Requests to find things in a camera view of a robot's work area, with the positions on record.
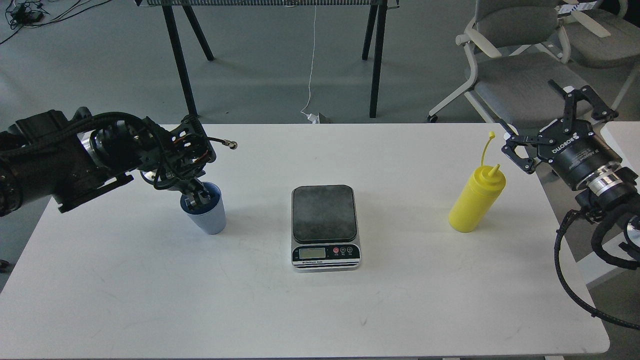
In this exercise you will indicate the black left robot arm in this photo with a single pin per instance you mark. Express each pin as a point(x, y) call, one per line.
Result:
point(81, 159)

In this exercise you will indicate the black metal table frame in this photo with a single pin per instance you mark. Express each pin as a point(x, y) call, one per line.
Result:
point(285, 31)

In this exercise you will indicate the grey office chair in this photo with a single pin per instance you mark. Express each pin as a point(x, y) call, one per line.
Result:
point(513, 88)
point(600, 39)

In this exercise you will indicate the blue plastic cup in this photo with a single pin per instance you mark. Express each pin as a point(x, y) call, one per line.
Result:
point(211, 216)

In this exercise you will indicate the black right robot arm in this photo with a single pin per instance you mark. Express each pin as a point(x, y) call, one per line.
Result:
point(522, 150)

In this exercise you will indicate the silver digital kitchen scale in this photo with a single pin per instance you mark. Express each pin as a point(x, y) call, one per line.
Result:
point(324, 229)

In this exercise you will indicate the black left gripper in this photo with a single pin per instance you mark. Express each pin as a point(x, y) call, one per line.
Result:
point(180, 160)

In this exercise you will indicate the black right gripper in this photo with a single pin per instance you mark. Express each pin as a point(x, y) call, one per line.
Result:
point(575, 152)

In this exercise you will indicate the yellow squeeze bottle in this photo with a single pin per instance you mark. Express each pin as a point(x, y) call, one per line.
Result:
point(483, 187)

